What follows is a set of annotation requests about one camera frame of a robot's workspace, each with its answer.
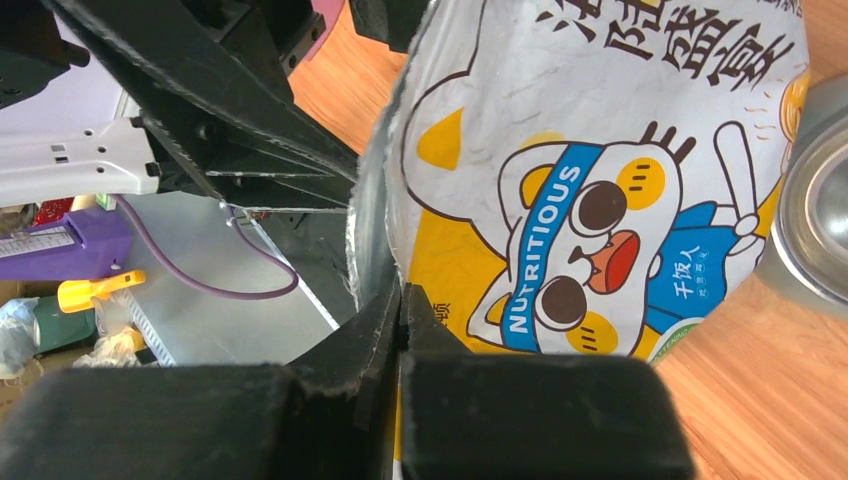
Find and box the grey double pet feeder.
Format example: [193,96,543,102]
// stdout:
[756,75,847,320]

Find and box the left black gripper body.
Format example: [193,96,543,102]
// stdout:
[183,0,327,73]

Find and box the pet food bag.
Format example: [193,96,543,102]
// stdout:
[362,1,810,368]

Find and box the yellow plastic scoop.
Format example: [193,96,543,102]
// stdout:
[57,270,146,314]

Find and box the front steel bowl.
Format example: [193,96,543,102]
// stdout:
[775,130,847,306]

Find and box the purple box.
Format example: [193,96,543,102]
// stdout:
[1,207,134,281]

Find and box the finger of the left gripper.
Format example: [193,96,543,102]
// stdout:
[46,1,357,180]
[135,112,352,213]

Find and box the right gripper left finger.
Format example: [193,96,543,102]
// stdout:
[1,281,402,479]

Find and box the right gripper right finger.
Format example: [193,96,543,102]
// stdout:
[397,284,696,479]

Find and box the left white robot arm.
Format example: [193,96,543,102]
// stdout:
[1,1,356,213]

